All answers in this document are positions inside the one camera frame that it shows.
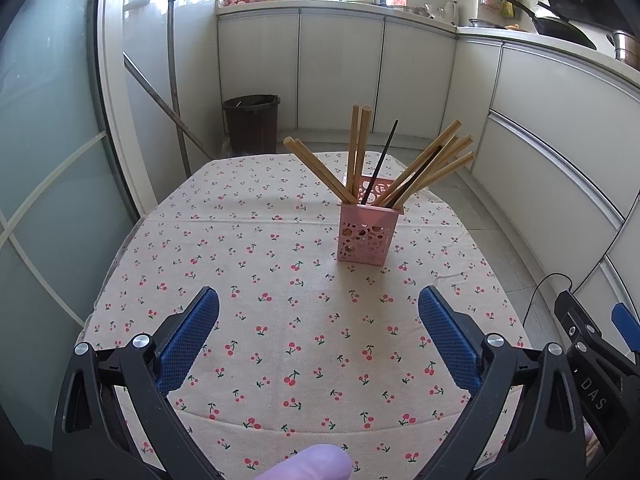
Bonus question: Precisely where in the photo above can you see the bamboo chopstick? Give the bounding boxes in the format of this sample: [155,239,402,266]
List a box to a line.
[386,134,459,209]
[352,105,372,197]
[381,136,475,210]
[294,139,356,204]
[372,119,462,206]
[346,104,360,194]
[395,152,475,209]
[283,136,356,204]

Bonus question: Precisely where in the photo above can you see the black chopstick gold band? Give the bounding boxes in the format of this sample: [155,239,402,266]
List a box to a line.
[386,146,442,208]
[360,119,399,205]

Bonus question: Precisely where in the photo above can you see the pink perforated utensil holder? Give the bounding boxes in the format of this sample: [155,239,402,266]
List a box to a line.
[336,178,404,266]

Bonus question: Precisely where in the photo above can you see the right gloved hand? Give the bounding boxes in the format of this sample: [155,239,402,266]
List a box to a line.
[584,422,603,469]

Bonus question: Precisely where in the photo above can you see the left gloved hand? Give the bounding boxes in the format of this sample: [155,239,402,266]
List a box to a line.
[256,444,352,480]

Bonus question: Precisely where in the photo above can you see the cherry print tablecloth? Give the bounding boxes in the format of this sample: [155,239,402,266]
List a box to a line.
[82,155,528,479]

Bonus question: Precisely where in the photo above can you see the steel cooking pot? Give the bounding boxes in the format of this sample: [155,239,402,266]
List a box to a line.
[606,29,640,70]

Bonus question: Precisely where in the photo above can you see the black frying pan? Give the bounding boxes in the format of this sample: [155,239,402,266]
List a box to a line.
[503,0,597,50]

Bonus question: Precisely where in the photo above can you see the black wok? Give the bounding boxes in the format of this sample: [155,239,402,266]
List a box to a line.
[532,15,597,50]

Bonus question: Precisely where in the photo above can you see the dark brown trash bin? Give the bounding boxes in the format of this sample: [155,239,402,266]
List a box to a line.
[222,94,281,156]

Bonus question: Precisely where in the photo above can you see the white kettle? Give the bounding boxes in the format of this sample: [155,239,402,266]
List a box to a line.
[442,0,459,26]

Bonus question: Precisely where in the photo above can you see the leaning metal pole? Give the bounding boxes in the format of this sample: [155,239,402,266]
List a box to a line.
[122,52,214,159]

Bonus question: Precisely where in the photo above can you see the black floor cable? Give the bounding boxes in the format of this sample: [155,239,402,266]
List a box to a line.
[522,272,574,334]

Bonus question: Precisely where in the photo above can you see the metal mop handle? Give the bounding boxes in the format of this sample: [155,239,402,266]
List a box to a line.
[166,0,192,177]

